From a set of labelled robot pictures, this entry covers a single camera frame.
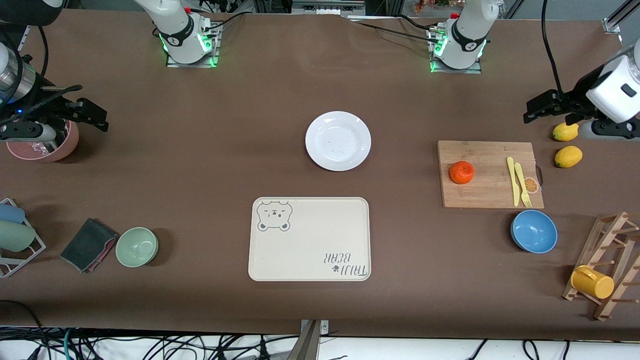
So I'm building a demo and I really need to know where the orange mandarin fruit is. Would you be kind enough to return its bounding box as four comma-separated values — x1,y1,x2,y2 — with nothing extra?
449,160,475,185

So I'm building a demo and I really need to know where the white round plate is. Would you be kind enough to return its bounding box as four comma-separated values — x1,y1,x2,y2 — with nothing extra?
305,110,372,172

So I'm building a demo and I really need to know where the yellow lemon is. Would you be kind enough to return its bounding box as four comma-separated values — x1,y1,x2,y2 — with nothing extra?
554,145,584,169
552,122,580,142

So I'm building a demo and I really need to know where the pink bowl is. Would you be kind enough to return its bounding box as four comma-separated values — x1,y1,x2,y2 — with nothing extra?
6,119,80,163

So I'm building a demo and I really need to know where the yellow plastic knife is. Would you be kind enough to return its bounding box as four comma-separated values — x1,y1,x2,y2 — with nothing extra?
506,156,521,207

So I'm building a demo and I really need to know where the yellow plastic fork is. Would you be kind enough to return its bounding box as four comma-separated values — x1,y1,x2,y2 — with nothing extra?
514,162,533,208

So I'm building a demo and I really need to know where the wooden cutting board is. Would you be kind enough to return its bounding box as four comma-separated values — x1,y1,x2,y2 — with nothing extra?
437,140,545,210

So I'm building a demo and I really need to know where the blue cup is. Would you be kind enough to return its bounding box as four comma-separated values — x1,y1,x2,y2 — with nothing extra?
0,203,26,224

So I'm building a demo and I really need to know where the blue bowl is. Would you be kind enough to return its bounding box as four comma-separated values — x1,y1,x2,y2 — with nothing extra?
510,209,559,255

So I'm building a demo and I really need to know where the sage green cup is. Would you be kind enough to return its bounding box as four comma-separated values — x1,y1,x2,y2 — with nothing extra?
0,220,37,253

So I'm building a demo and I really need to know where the dark grey folded cloth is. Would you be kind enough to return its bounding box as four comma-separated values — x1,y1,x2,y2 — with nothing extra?
60,217,119,274

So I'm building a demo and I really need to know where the pale green bowl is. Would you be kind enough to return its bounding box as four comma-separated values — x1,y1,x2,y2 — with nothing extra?
115,227,160,269

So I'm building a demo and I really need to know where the yellow mug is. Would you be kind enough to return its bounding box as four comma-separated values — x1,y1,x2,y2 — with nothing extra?
570,265,615,300

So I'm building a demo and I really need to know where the wooden mug rack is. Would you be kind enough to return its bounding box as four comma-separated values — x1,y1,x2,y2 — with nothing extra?
561,211,640,322

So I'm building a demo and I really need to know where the cream bear print tray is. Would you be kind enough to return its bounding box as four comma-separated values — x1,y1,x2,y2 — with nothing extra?
248,196,372,282

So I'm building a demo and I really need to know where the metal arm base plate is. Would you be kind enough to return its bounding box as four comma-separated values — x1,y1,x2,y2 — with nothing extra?
166,22,221,69
429,25,483,75

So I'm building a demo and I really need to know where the aluminium frame profile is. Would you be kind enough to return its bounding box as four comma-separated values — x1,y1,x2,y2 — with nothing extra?
602,0,640,35

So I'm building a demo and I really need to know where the white wire cup rack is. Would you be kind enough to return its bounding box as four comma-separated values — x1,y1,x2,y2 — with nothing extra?
0,198,47,279

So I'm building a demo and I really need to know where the black base cable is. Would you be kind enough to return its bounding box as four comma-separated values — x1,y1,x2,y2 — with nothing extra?
202,10,248,38
345,15,443,46

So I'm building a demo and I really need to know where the black looped floor cable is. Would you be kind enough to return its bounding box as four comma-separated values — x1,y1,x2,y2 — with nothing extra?
0,299,50,360

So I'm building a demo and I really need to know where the teal floor cable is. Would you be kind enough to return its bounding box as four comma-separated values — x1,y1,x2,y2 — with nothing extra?
61,327,77,360

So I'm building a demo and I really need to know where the grey metal frame beam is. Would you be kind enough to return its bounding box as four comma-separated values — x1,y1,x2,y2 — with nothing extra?
291,0,367,16

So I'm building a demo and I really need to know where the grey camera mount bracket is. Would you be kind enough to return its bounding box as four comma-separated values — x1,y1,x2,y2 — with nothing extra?
299,319,330,360

